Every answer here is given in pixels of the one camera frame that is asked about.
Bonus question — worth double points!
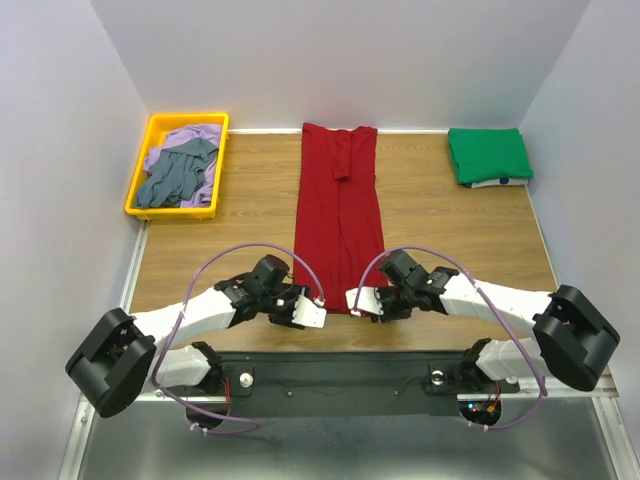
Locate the red t shirt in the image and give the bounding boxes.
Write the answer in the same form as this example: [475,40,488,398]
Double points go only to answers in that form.
[294,123,385,314]

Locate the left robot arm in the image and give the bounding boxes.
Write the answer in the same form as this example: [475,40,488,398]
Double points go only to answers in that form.
[65,255,326,418]

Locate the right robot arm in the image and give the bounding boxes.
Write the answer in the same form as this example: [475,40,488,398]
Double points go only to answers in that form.
[346,248,620,392]

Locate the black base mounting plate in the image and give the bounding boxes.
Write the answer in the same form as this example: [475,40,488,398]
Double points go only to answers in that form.
[164,349,521,419]

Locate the grey-blue t shirt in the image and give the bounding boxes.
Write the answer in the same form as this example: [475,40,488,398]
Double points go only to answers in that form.
[133,137,219,209]

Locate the folded green t shirt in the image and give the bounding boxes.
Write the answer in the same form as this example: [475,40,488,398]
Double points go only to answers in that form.
[447,128,534,188]

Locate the lavender t shirt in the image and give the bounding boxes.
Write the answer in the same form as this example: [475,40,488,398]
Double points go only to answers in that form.
[144,124,222,178]

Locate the yellow plastic bin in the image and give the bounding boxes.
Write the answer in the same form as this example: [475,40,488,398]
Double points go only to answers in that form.
[124,112,230,221]

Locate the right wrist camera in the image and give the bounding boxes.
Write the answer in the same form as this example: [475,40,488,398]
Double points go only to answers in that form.
[345,286,383,316]

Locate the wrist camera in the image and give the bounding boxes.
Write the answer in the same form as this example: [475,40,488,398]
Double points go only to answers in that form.
[291,295,327,329]
[345,286,383,316]

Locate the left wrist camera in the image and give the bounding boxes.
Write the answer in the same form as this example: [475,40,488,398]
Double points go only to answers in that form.
[291,295,327,329]

